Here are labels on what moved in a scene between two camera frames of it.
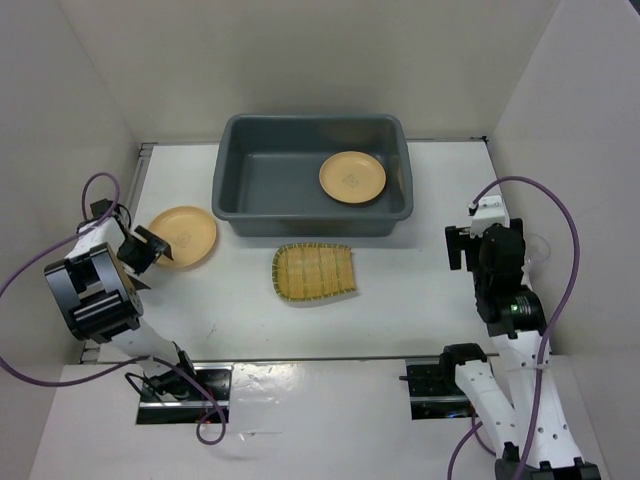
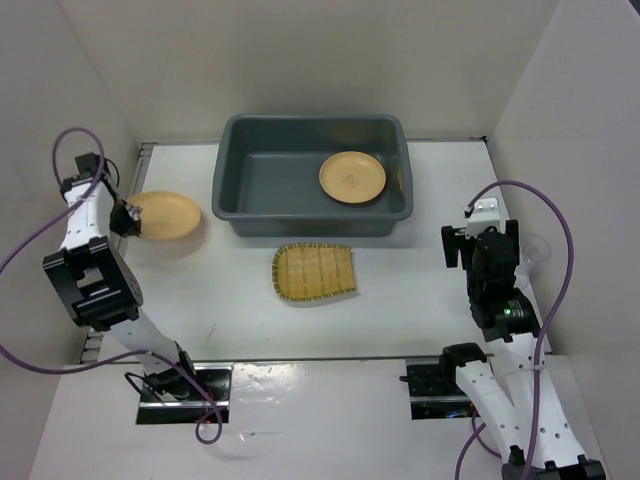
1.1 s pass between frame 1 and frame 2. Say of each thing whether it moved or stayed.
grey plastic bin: stayed
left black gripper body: moved
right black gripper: stayed
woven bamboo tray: stayed
